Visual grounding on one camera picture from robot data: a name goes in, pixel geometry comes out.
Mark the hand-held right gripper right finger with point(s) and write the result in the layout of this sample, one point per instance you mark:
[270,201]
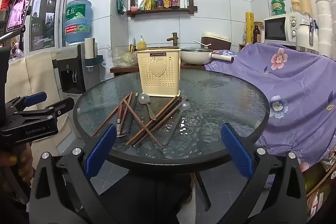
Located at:
[236,150]

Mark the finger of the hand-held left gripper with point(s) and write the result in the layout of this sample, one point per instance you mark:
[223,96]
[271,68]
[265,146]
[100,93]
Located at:
[34,98]
[63,106]

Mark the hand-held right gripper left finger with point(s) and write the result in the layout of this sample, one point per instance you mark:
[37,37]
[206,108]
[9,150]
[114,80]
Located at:
[101,148]

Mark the pile of brown chopsticks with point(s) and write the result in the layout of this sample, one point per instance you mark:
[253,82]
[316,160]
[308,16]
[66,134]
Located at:
[147,132]

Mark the black chopstick gold band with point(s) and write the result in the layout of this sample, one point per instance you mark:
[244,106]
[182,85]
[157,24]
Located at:
[133,111]
[160,121]

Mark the clear spoon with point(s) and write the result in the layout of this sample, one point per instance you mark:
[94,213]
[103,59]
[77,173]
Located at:
[144,98]

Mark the metal spoon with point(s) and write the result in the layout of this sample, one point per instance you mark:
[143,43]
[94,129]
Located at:
[183,106]

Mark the cream plastic utensil holder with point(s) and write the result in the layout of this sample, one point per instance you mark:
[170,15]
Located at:
[157,82]

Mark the person's left hand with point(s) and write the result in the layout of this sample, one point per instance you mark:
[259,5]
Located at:
[26,169]

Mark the beige cloth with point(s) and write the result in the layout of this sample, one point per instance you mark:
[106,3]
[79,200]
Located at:
[34,74]

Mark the grey water dispenser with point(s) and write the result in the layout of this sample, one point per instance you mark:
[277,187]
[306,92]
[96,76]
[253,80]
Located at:
[71,66]

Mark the round glass table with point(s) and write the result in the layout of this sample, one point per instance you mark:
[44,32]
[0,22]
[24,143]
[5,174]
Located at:
[210,108]

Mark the white cup dispenser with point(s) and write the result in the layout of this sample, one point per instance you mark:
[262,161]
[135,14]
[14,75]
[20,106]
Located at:
[89,48]

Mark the clear plastic bag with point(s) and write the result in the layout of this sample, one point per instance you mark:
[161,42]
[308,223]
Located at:
[123,58]

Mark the sliding window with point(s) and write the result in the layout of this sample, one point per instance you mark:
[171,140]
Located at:
[47,16]

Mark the person's dark trousers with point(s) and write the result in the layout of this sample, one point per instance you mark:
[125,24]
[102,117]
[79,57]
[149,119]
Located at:
[168,200]

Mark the blue water jug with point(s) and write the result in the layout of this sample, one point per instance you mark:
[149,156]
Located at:
[78,22]

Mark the purple floral cloth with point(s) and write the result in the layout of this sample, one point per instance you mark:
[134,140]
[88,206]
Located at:
[288,82]

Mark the patterned fabric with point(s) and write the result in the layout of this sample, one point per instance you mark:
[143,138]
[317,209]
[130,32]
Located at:
[320,187]

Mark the smartphone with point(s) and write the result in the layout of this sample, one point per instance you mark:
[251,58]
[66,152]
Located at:
[19,7]

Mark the white frying pan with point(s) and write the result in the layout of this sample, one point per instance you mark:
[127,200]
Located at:
[194,56]

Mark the brown white rice cooker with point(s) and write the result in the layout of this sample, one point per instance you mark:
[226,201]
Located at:
[218,41]

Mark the small clear bottle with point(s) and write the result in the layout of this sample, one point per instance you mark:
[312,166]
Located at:
[244,37]

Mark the green packet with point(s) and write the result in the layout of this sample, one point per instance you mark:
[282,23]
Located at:
[120,5]

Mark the brown glass bottle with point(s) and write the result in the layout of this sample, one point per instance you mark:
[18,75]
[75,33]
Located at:
[256,35]

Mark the yellow roll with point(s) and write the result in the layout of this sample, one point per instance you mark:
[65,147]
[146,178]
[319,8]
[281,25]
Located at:
[249,27]

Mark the brass faucet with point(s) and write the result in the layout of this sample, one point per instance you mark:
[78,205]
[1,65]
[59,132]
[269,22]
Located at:
[173,39]

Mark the white microwave oven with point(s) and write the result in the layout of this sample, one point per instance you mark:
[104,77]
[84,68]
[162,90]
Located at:
[275,28]

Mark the yellow snack packet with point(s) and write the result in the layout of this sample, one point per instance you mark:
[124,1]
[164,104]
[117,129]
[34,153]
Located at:
[145,5]

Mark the white electric kettle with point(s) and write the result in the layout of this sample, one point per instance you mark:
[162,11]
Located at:
[304,35]

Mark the green oil bottle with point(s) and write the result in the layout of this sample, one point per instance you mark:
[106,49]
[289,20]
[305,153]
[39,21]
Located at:
[153,2]

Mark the stacks of white foam cups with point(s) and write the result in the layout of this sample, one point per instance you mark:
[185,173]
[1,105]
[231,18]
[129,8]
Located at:
[325,29]

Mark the beige drink cup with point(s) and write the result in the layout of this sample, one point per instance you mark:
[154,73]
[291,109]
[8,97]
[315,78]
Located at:
[295,6]

